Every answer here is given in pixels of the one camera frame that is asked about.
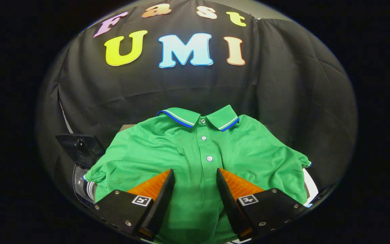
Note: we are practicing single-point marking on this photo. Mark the green polo shirt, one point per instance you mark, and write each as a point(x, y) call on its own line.
point(161, 149)

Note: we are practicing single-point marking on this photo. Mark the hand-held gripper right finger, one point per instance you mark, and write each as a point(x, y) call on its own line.
point(230, 203)

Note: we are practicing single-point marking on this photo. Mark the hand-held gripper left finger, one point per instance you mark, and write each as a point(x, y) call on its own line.
point(159, 203)

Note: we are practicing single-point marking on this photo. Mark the dark glass washing machine lid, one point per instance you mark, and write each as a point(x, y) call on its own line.
point(80, 149)

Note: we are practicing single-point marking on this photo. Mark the black backdrop cloth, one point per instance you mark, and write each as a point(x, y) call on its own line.
point(283, 84)

